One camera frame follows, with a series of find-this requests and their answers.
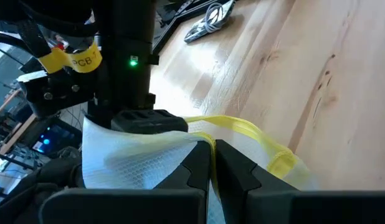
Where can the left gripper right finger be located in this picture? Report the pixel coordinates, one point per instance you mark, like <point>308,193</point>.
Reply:
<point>236,177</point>

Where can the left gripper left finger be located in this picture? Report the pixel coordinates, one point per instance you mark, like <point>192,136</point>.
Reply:
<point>195,171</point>

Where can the white mesh pouch yellow trim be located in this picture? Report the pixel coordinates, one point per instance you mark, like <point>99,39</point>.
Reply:
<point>133,155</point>

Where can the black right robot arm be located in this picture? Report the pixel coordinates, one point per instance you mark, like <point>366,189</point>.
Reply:
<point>46,180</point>

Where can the yellow PCB label tag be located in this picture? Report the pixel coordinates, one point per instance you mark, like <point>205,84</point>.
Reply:
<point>74,59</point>

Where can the blue-lit computer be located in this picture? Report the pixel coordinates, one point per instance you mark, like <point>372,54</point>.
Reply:
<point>46,141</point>

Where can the wooden plank table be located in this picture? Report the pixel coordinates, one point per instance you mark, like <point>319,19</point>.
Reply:
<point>16,133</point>

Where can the black aluminium table frame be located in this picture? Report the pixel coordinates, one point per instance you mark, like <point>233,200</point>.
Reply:
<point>173,25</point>

